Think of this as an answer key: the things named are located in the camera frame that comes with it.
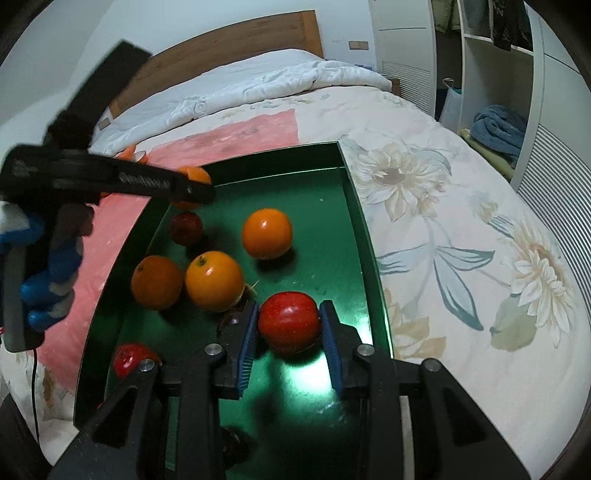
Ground green box tray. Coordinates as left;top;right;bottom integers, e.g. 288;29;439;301
73;141;393;480

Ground white wardrobe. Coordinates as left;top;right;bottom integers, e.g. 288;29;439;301
369;0;591;222

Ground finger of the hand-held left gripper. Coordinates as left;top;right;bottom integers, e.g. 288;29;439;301
102;159;216;204

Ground blue towel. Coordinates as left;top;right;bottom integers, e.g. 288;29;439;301
471;104;527;169

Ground light puffy jacket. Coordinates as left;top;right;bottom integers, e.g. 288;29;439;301
431;0;462;33

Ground person's left hand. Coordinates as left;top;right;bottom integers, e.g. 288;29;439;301
0;203;86;330

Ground orange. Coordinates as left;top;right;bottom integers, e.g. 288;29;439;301
241;209;294;260
185;250;245;313
130;255;184;310
171;165;213;210

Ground white bag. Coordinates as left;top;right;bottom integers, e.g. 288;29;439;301
438;78;465;132

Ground wooden headboard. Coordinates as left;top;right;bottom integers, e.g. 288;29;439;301
108;10;324;116

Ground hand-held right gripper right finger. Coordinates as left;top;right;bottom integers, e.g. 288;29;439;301
320;300;529;480

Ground white duvet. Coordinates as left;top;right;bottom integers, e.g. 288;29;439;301
88;48;393;155

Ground dark hanging clothes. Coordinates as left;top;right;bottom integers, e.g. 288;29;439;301
489;0;534;51

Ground yellow-green folded cloth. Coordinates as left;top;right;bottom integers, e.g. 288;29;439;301
459;128;515;181

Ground black cable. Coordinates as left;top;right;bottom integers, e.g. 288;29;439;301
30;348;42;437

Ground dark plum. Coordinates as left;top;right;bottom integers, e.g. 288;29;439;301
222;425;259;469
217;307;247;335

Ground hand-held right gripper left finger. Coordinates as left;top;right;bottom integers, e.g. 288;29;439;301
48;300;259;480

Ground pink plastic sheet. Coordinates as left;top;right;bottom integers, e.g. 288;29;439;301
37;111;301;393

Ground red apple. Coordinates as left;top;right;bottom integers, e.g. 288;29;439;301
171;211;204;246
112;342;162;379
257;292;321;354

